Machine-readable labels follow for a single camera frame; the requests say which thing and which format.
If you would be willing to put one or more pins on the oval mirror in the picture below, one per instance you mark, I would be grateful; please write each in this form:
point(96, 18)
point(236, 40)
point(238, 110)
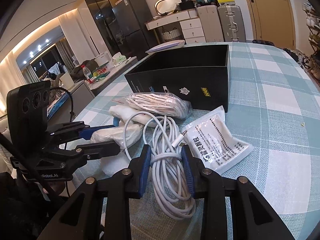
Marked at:
point(170, 3)

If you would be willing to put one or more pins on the white cloth bundle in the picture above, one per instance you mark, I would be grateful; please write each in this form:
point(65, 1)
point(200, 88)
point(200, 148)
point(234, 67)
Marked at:
point(125, 132)

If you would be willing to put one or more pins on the white foam sheet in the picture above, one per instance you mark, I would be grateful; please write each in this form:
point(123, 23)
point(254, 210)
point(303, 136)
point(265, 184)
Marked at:
point(115, 166)

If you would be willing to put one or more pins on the black cardboard box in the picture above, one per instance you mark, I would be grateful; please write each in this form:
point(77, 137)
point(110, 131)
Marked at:
point(175, 80)

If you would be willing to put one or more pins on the side counter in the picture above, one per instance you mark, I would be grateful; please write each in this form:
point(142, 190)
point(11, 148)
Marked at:
point(112, 72)

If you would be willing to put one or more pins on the checked tablecloth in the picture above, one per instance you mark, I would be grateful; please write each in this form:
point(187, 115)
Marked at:
point(270, 120)

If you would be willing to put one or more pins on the beige suitcase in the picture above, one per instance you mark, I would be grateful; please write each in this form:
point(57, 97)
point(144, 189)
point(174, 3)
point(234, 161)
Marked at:
point(210, 23)

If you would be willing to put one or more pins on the shoe rack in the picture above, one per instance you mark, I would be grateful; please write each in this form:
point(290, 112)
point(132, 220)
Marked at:
point(312, 42)

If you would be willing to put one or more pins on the red cap water bottle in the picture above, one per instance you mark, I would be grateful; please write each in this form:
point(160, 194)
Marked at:
point(88, 75)

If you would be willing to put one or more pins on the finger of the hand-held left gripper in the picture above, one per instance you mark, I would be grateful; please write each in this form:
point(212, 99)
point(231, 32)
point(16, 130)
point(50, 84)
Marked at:
point(100, 131)
point(105, 147)

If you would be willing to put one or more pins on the beige door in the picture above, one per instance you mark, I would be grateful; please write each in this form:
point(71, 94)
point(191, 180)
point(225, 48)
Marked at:
point(272, 12)

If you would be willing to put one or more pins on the colourful snack packet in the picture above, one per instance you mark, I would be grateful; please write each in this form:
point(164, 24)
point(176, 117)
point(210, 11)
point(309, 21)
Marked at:
point(101, 72)

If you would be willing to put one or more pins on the white printed pouch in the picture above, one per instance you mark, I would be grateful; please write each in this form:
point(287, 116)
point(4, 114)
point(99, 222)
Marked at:
point(215, 140)

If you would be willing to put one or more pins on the black bag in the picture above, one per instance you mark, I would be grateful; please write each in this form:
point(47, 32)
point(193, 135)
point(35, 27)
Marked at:
point(186, 0)

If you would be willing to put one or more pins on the dark glass cabinet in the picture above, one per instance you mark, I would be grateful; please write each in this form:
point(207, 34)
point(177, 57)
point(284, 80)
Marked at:
point(100, 17)

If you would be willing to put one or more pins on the white flat plate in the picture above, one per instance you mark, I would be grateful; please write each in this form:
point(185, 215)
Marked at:
point(166, 46)

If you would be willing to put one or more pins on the silver suitcase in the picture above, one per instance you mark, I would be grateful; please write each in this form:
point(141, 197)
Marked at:
point(231, 22)

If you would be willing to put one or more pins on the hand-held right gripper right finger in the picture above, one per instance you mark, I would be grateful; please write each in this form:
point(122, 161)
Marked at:
point(187, 172)

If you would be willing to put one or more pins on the white square container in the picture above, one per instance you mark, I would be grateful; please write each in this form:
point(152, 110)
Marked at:
point(67, 78)

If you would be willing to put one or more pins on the white woven basket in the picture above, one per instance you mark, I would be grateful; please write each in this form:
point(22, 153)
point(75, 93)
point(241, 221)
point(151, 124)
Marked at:
point(171, 36)

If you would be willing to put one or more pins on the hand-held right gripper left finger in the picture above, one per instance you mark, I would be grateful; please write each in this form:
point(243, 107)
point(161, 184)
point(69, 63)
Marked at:
point(145, 170)

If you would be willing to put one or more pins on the white dresser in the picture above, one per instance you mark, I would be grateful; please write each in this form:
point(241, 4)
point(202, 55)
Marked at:
point(190, 25)

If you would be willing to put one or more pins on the green tissue box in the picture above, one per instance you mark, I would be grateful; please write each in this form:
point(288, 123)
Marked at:
point(119, 57)

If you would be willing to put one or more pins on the dark grey refrigerator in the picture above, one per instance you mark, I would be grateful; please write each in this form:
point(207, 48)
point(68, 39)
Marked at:
point(132, 27)

